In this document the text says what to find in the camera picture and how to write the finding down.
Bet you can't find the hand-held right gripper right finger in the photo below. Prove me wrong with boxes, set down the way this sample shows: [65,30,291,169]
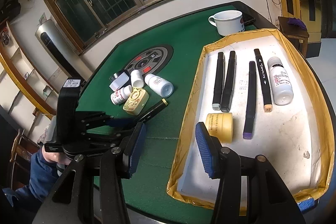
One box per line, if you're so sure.
[195,122,306,224]

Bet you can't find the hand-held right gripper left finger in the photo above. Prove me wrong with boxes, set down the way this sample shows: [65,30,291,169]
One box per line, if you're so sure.
[33,122,147,224]

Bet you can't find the small yellow jar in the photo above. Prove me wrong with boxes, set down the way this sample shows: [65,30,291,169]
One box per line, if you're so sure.
[205,112,234,143]

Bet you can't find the person's left hand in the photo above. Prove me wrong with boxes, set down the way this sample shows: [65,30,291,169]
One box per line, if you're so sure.
[42,151,72,165]

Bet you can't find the black marker purple cap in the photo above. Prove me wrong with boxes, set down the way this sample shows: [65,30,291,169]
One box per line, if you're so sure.
[243,61,257,140]

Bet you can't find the round table control panel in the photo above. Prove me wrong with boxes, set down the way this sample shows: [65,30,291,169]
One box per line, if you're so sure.
[123,43,174,77]

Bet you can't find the white bottle with text label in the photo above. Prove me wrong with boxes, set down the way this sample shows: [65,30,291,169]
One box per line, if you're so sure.
[144,73,174,98]

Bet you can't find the large white bottle grey cap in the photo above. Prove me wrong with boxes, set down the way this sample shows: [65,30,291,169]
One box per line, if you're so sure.
[267,56,294,106]

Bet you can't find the person's left forearm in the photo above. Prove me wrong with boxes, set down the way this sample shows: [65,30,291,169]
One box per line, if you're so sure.
[0,147,66,211]

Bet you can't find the black marker dark grey cap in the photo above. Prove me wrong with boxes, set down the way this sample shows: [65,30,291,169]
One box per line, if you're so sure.
[220,51,237,113]

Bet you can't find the purple cloth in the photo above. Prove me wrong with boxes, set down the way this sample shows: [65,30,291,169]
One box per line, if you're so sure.
[287,17,307,29]

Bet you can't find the small black device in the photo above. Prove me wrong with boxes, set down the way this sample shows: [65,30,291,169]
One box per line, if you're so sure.
[110,70,129,81]

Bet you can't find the wooden stool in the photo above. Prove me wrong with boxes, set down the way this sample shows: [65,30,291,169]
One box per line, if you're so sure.
[277,16,310,58]

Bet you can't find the small white bottle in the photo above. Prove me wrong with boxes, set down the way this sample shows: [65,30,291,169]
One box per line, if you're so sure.
[130,70,145,88]

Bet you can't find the black marker orange cap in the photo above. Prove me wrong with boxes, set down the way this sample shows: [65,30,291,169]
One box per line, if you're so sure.
[253,49,273,112]

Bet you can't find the yellow cartoon tin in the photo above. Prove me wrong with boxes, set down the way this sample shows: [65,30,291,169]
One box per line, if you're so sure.
[123,88,150,115]

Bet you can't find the white cup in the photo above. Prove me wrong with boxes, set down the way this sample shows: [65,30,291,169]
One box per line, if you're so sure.
[209,10,246,37]

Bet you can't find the silver standing air conditioner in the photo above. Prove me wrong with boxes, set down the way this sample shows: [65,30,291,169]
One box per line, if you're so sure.
[35,18,87,85]

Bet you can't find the black marker light grey cap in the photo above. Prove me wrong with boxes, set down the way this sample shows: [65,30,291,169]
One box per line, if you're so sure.
[212,52,225,110]

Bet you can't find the white box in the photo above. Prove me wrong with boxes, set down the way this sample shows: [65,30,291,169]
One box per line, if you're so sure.
[109,73,131,91]

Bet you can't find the black marker yellow cap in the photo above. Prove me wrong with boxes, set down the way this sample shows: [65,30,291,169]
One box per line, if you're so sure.
[136,99,168,123]

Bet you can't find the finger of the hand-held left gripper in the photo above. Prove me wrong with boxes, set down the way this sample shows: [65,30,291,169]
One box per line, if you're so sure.
[75,111,138,133]
[79,131,132,154]

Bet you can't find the wooden wall shelf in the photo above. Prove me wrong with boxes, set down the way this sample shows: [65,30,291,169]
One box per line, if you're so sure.
[0,19,61,119]

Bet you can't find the wooden chair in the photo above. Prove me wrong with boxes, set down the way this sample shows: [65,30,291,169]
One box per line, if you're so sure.
[8,128,40,188]

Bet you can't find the yellow taped white tray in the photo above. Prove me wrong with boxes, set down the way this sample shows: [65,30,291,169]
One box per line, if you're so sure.
[167,28,332,210]

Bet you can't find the white bottle red label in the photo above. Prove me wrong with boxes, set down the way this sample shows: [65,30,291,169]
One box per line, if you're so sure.
[110,85,133,105]

